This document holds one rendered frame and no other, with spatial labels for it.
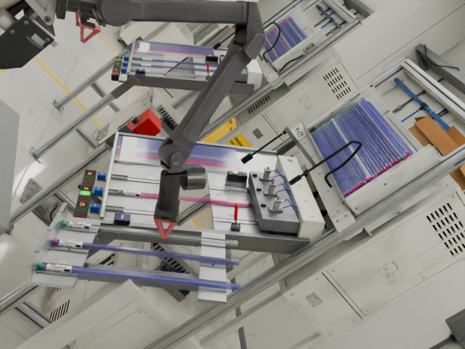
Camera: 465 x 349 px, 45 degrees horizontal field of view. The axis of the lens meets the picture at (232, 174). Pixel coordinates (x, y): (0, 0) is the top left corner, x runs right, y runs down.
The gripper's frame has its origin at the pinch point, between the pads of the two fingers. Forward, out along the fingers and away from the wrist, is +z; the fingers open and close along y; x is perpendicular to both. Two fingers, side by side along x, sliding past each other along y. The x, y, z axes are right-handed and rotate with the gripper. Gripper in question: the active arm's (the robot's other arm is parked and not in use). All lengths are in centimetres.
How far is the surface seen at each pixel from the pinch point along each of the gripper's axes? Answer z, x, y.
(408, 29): -29, -176, 353
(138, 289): 9.7, 4.9, -14.0
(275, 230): 9.1, -36.4, 27.2
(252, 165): 6, -31, 78
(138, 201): 8.3, 11.8, 35.0
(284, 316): 156, -81, 176
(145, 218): 9.2, 8.0, 25.3
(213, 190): 8, -14, 51
